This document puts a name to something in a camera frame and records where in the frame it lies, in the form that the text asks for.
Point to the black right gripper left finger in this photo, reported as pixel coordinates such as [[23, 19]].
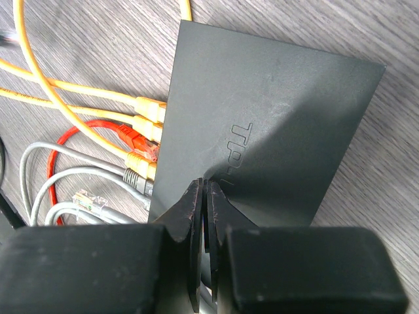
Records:
[[109, 268]]

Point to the black network switch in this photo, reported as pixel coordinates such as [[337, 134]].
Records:
[[269, 121]]

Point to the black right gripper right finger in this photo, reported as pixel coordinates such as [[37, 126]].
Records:
[[296, 269]]

